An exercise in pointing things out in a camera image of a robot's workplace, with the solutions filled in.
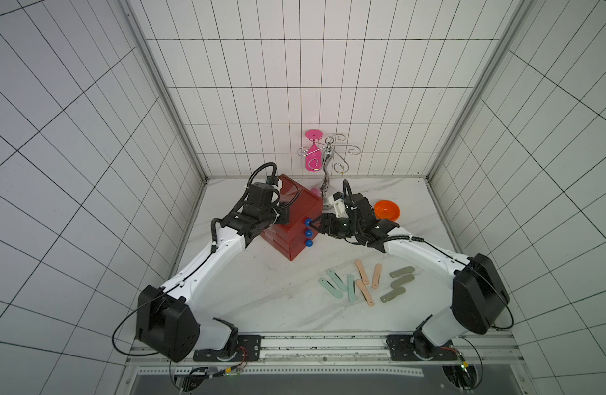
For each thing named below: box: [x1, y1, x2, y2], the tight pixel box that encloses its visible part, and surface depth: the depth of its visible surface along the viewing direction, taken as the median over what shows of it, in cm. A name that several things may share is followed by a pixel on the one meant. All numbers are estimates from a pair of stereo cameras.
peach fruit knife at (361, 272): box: [354, 259, 370, 286], surface depth 91 cm
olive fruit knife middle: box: [390, 274, 415, 289], surface depth 89 cm
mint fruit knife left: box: [317, 277, 344, 299], surface depth 87 cm
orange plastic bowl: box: [373, 199, 401, 222], surface depth 105 cm
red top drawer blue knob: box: [278, 189, 324, 233], surface depth 81 cm
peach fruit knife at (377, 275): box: [372, 263, 383, 290], surface depth 89 cm
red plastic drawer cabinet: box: [260, 173, 324, 261], surface depth 85 cm
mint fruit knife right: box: [347, 274, 356, 303], surface depth 86 cm
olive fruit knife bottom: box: [379, 286, 406, 303], surface depth 85 cm
